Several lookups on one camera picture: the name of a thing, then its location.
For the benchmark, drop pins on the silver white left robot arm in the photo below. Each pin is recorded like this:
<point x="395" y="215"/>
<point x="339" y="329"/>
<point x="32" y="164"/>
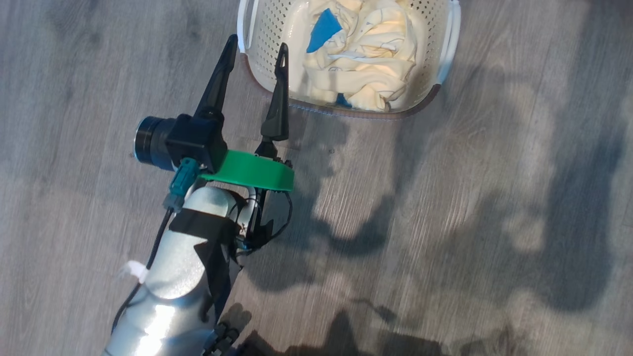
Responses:
<point x="178" y="267"/>

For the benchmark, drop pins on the white perforated laundry basket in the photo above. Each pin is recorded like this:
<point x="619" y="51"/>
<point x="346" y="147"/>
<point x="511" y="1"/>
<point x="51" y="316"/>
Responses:
<point x="269" y="44"/>

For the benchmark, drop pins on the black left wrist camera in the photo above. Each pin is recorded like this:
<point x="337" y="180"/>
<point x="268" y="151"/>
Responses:
<point x="188" y="141"/>

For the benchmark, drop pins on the cream garment with blue trim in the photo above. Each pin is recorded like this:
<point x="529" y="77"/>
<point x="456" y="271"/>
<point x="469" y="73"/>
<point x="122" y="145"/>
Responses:
<point x="366" y="54"/>

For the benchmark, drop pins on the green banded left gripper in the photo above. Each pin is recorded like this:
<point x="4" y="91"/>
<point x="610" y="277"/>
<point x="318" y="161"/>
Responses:
<point x="252" y="170"/>

